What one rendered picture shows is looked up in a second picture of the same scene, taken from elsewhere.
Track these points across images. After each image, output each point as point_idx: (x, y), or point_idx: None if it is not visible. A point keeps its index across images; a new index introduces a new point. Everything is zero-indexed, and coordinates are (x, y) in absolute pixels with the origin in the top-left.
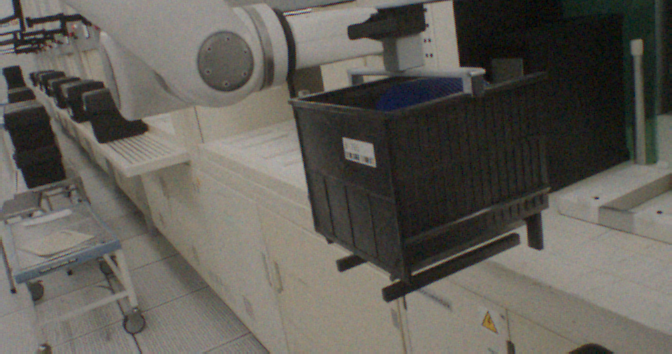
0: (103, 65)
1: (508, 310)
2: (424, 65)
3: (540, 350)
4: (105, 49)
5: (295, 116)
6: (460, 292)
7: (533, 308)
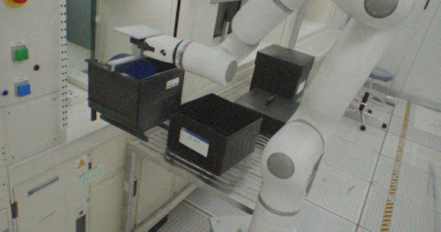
0: (229, 69)
1: (90, 149)
2: (55, 58)
3: (103, 152)
4: (236, 61)
5: (141, 87)
6: (66, 164)
7: (102, 138)
